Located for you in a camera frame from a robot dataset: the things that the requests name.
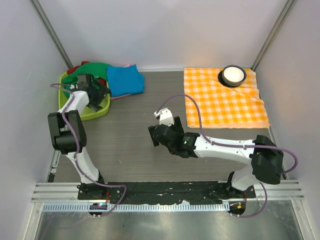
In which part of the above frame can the blue t shirt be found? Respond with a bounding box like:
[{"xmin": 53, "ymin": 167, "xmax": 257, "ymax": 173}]
[{"xmin": 106, "ymin": 64, "xmax": 146, "ymax": 98}]

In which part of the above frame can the orange checkered cloth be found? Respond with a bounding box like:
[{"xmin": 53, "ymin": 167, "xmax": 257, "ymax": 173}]
[{"xmin": 183, "ymin": 68, "xmax": 270, "ymax": 129}]

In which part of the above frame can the black white bowl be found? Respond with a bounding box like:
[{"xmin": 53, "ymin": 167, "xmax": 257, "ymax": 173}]
[{"xmin": 218, "ymin": 65, "xmax": 247, "ymax": 88}]

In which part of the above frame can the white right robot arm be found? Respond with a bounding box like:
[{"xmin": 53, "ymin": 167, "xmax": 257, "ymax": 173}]
[{"xmin": 148, "ymin": 116, "xmax": 284, "ymax": 200}]

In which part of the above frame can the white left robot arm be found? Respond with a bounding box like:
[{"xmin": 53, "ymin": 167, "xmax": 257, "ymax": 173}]
[{"xmin": 47, "ymin": 73, "xmax": 111, "ymax": 200}]

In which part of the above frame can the lime green plastic basin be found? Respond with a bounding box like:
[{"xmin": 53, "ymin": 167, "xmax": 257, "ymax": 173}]
[{"xmin": 57, "ymin": 71, "xmax": 112, "ymax": 122}]

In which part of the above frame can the red t shirt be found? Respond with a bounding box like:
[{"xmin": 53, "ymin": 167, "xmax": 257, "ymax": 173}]
[{"xmin": 67, "ymin": 61, "xmax": 110, "ymax": 86}]

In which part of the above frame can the folded pink t shirt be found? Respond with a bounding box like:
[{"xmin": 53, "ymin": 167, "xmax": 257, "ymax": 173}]
[{"xmin": 109, "ymin": 63, "xmax": 141, "ymax": 100}]

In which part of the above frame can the green t shirt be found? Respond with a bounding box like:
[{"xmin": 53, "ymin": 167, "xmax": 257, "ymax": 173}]
[{"xmin": 61, "ymin": 61, "xmax": 111, "ymax": 86}]

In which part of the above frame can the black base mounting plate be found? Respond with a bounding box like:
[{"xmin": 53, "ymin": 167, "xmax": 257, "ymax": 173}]
[{"xmin": 77, "ymin": 181, "xmax": 256, "ymax": 205}]

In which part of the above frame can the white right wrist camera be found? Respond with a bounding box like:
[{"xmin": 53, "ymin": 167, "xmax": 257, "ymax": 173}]
[{"xmin": 153, "ymin": 108, "xmax": 175, "ymax": 127}]

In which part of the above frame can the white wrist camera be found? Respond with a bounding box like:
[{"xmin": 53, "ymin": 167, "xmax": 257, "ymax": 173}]
[
  {"xmin": 70, "ymin": 84, "xmax": 78, "ymax": 91},
  {"xmin": 153, "ymin": 108, "xmax": 175, "ymax": 127}
]

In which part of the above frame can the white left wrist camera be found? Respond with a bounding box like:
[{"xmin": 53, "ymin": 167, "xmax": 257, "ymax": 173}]
[{"xmin": 70, "ymin": 84, "xmax": 78, "ymax": 91}]

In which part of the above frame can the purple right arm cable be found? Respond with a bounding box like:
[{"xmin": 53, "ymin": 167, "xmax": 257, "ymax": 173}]
[{"xmin": 154, "ymin": 94, "xmax": 299, "ymax": 219}]

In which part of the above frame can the aluminium frame rail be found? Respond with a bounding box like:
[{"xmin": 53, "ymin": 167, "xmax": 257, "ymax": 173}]
[{"xmin": 31, "ymin": 182, "xmax": 79, "ymax": 203}]

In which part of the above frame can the white slotted cable duct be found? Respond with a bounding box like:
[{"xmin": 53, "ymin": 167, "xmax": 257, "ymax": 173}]
[{"xmin": 42, "ymin": 201, "xmax": 230, "ymax": 213}]

